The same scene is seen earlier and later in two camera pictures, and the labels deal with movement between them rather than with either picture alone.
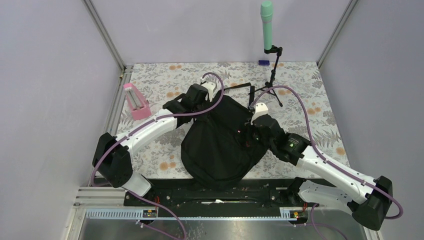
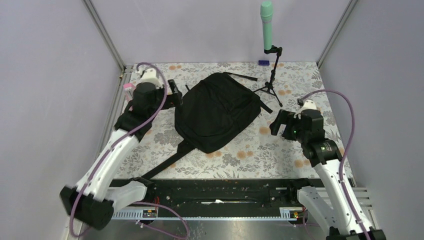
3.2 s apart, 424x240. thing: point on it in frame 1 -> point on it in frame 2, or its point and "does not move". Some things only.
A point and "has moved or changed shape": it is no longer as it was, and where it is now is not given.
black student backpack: x=219 y=148 has moved or changed shape
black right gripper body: x=256 y=135 -> x=301 y=135
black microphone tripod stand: x=268 y=84 does not move
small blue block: x=263 y=62 does not move
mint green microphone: x=266 y=10 does not move
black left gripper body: x=205 y=104 -> x=160 y=95
